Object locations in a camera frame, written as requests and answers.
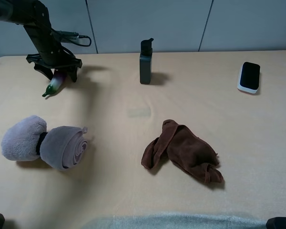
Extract dark grey pump bottle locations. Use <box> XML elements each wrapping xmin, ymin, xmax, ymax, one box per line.
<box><xmin>139</xmin><ymin>38</ymin><xmax>154</xmax><ymax>84</ymax></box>

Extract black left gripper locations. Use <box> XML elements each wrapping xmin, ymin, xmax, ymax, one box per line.
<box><xmin>26</xmin><ymin>49</ymin><xmax>82</xmax><ymax>83</ymax></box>

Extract purple toy eggplant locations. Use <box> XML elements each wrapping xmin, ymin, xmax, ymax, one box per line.
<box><xmin>42</xmin><ymin>70</ymin><xmax>67</xmax><ymax>97</ymax></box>

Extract grey foam pad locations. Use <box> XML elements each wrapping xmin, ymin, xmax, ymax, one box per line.
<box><xmin>83</xmin><ymin>213</ymin><xmax>266</xmax><ymax>229</ymax></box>

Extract brown crumpled cloth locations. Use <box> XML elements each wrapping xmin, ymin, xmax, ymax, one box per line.
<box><xmin>141</xmin><ymin>119</ymin><xmax>224</xmax><ymax>184</ymax></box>

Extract black and white eraser block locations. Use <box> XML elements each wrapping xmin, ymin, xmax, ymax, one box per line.
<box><xmin>237</xmin><ymin>62</ymin><xmax>260</xmax><ymax>94</ymax></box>

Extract black cable with connector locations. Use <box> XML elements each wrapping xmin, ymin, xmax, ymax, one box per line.
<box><xmin>51</xmin><ymin>28</ymin><xmax>92</xmax><ymax>58</ymax></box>

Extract black block bottom right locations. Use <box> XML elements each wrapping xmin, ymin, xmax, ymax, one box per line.
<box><xmin>266</xmin><ymin>217</ymin><xmax>286</xmax><ymax>229</ymax></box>

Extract rolled pink towel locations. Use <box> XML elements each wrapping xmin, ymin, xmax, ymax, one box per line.
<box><xmin>1</xmin><ymin>115</ymin><xmax>88</xmax><ymax>171</ymax></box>

